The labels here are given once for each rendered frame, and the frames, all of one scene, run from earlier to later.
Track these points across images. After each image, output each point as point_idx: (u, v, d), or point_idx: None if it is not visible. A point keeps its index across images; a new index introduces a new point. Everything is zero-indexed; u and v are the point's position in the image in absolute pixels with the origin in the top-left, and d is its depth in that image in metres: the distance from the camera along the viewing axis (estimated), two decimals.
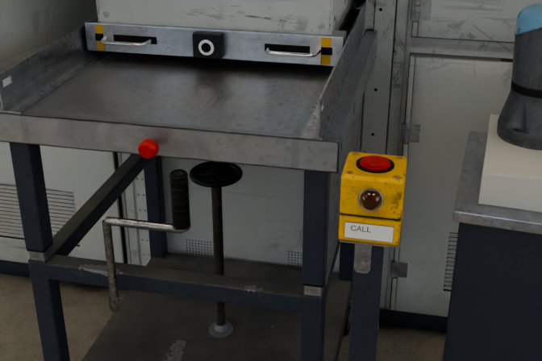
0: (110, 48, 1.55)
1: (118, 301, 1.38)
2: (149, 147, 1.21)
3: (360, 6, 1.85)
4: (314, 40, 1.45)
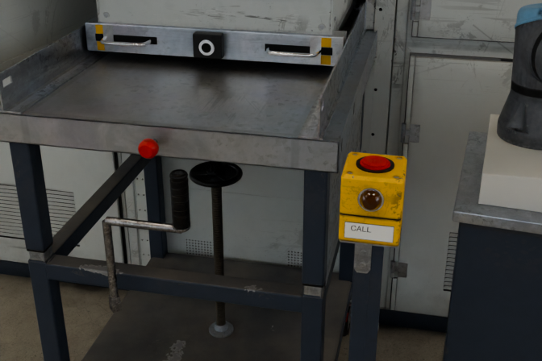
0: (110, 48, 1.55)
1: (118, 301, 1.38)
2: (149, 147, 1.21)
3: (360, 6, 1.85)
4: (314, 40, 1.45)
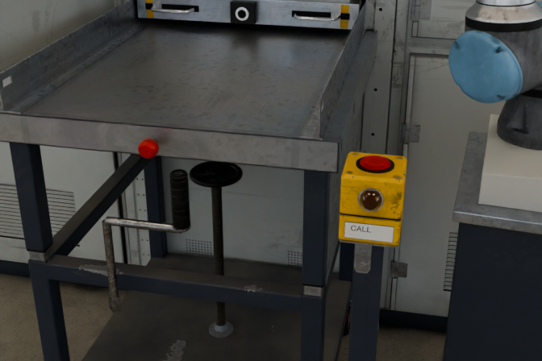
0: (159, 16, 1.81)
1: (118, 301, 1.38)
2: (149, 147, 1.21)
3: None
4: (334, 7, 1.71)
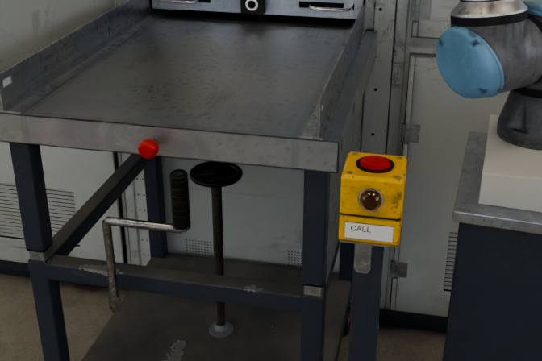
0: (165, 6, 1.90)
1: (118, 301, 1.38)
2: (149, 147, 1.21)
3: None
4: None
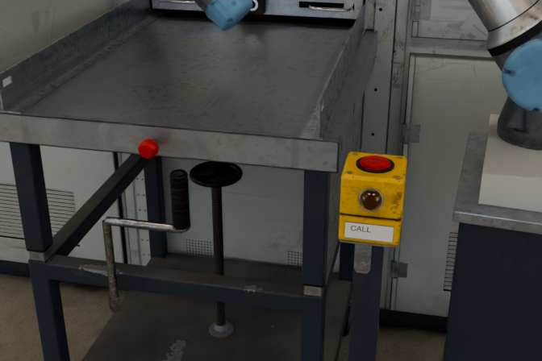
0: (165, 6, 1.90)
1: (118, 301, 1.38)
2: (149, 147, 1.21)
3: None
4: None
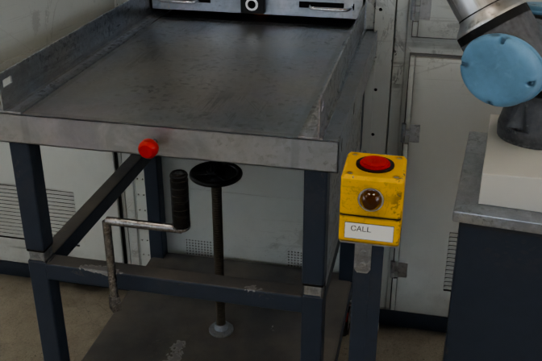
0: (165, 6, 1.90)
1: (118, 301, 1.38)
2: (149, 147, 1.21)
3: None
4: None
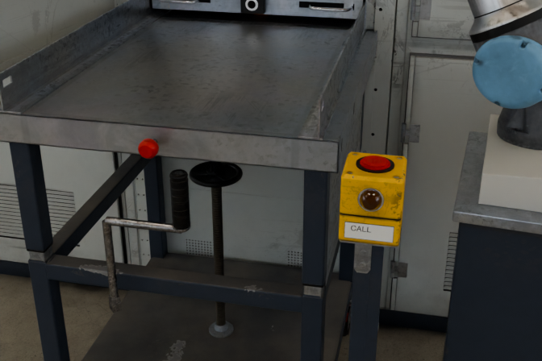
0: (165, 6, 1.90)
1: (118, 301, 1.38)
2: (149, 147, 1.21)
3: None
4: None
